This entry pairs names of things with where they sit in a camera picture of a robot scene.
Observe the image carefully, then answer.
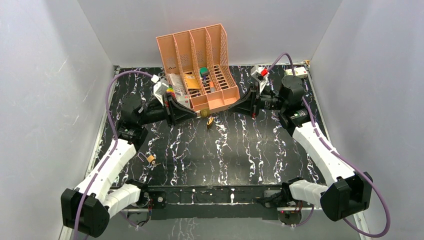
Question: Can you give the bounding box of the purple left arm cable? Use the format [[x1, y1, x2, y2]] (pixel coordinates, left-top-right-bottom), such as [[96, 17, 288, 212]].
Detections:
[[72, 70, 160, 240]]

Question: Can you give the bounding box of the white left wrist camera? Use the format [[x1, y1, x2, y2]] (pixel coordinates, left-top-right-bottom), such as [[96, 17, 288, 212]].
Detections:
[[153, 79, 169, 106]]

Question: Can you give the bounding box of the colourful highlighter marker pack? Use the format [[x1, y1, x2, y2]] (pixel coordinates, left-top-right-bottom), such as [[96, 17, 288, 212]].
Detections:
[[166, 84, 176, 98]]

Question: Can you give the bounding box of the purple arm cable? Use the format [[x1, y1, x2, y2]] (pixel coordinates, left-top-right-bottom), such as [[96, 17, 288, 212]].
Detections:
[[72, 70, 160, 240], [266, 52, 392, 239]]

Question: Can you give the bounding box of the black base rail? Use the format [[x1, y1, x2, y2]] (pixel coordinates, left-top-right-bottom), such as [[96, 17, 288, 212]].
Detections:
[[117, 183, 332, 221]]

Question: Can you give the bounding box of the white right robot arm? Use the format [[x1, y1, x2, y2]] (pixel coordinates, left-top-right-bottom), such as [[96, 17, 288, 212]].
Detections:
[[229, 75, 372, 222]]

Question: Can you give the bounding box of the yellow envelope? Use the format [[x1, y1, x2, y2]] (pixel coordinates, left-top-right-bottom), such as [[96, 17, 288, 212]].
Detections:
[[183, 72, 201, 90]]

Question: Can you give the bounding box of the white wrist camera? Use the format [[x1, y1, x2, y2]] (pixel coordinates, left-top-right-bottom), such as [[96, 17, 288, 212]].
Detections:
[[250, 65, 269, 94], [153, 79, 169, 106]]

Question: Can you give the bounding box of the orange plastic file organizer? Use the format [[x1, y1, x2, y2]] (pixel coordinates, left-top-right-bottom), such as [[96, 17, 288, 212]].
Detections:
[[156, 23, 240, 114]]

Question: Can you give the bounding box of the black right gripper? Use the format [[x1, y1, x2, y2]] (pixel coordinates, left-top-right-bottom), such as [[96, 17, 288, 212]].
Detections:
[[228, 82, 288, 119]]

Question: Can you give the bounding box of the white green small box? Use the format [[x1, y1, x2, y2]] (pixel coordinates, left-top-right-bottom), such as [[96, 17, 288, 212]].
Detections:
[[284, 66, 309, 79]]

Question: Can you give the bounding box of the grey-green small box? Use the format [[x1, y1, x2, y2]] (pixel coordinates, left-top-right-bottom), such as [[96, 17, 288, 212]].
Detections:
[[176, 94, 192, 109]]

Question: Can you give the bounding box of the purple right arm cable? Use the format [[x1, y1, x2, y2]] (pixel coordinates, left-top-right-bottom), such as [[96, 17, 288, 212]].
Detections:
[[266, 52, 392, 239]]

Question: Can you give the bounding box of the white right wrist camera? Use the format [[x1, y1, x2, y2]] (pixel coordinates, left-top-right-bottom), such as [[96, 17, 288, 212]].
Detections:
[[250, 65, 269, 94]]

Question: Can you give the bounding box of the white paper sheet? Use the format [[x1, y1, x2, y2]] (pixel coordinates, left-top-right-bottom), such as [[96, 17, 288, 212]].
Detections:
[[167, 73, 186, 96]]

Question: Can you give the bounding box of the large brass padlock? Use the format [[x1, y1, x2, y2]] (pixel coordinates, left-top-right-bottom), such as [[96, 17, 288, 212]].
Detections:
[[206, 116, 215, 130]]

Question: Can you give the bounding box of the green teal box in organizer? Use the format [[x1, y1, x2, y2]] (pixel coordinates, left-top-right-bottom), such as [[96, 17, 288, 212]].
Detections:
[[199, 67, 210, 78]]

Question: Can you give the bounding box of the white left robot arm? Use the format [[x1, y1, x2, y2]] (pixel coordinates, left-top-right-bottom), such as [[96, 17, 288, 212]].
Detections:
[[60, 93, 198, 238]]

